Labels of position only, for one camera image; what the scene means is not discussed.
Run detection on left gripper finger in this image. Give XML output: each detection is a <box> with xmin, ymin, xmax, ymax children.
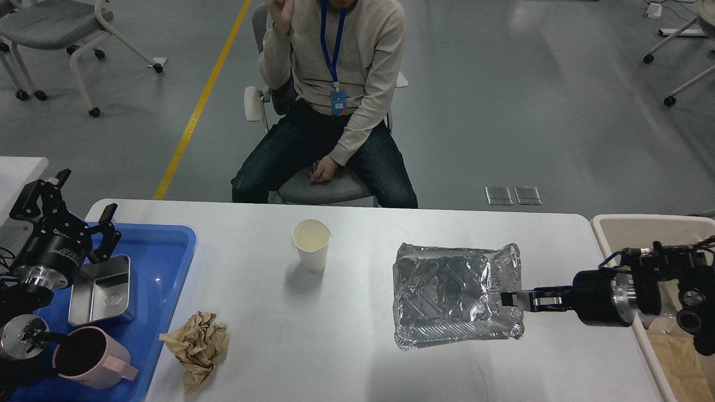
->
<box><xmin>8</xmin><ymin>169</ymin><xmax>72</xmax><ymax>224</ymax></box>
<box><xmin>78</xmin><ymin>203</ymin><xmax>122</xmax><ymax>263</ymax></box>

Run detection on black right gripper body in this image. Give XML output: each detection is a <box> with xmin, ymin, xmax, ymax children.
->
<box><xmin>570</xmin><ymin>270</ymin><xmax>636</xmax><ymax>327</ymax></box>

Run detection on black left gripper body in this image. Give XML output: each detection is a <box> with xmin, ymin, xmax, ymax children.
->
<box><xmin>12</xmin><ymin>216</ymin><xmax>92</xmax><ymax>290</ymax></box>

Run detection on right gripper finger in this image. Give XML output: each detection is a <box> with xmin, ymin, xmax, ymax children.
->
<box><xmin>500</xmin><ymin>286</ymin><xmax>574</xmax><ymax>312</ymax></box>

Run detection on stainless steel rectangular container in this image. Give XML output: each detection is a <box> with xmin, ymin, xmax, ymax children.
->
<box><xmin>68</xmin><ymin>255</ymin><xmax>136</xmax><ymax>328</ymax></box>

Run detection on pink mug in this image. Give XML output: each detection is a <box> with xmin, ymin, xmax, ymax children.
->
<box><xmin>52</xmin><ymin>326</ymin><xmax>140</xmax><ymax>390</ymax></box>

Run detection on aluminium foil tray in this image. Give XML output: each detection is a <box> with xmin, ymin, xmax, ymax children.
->
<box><xmin>392</xmin><ymin>243</ymin><xmax>525</xmax><ymax>351</ymax></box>

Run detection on brown paper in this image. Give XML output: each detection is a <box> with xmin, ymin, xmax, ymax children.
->
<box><xmin>158</xmin><ymin>311</ymin><xmax>230</xmax><ymax>396</ymax></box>

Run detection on white paper cup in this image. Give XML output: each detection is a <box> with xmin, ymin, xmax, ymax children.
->
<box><xmin>292</xmin><ymin>219</ymin><xmax>332</xmax><ymax>272</ymax></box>

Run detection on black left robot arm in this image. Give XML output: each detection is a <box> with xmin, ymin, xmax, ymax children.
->
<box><xmin>2</xmin><ymin>169</ymin><xmax>122</xmax><ymax>401</ymax></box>

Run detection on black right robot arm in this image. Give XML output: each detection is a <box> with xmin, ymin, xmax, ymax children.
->
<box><xmin>500</xmin><ymin>237</ymin><xmax>714</xmax><ymax>356</ymax></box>

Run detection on white side table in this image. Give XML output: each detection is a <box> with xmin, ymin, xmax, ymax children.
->
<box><xmin>1</xmin><ymin>156</ymin><xmax>49</xmax><ymax>226</ymax></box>

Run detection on clear plastic bag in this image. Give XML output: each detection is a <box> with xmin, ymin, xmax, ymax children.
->
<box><xmin>638</xmin><ymin>313</ymin><xmax>677</xmax><ymax>333</ymax></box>

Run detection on blue plastic tray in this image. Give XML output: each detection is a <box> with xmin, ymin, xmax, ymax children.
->
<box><xmin>11</xmin><ymin>223</ymin><xmax>196</xmax><ymax>401</ymax></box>

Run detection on beige plastic bin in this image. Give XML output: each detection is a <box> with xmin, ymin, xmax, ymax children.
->
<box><xmin>592</xmin><ymin>214</ymin><xmax>714</xmax><ymax>401</ymax></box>

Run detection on metal floor socket plate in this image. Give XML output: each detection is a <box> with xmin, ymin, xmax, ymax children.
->
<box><xmin>485</xmin><ymin>186</ymin><xmax>513</xmax><ymax>206</ymax></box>

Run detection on grey chair far left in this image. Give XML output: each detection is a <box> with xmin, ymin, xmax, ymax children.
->
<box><xmin>1</xmin><ymin>1</ymin><xmax>164</xmax><ymax>118</ymax></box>

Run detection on grey office chair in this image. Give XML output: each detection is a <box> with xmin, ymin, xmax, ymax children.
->
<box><xmin>244</xmin><ymin>6</ymin><xmax>409</xmax><ymax>207</ymax></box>

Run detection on white rolling stand legs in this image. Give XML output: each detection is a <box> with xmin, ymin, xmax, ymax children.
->
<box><xmin>642</xmin><ymin>0</ymin><xmax>715</xmax><ymax>107</ymax></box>

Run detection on seated person beige sweater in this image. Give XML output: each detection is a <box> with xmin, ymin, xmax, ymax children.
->
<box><xmin>231</xmin><ymin>0</ymin><xmax>418</xmax><ymax>209</ymax></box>

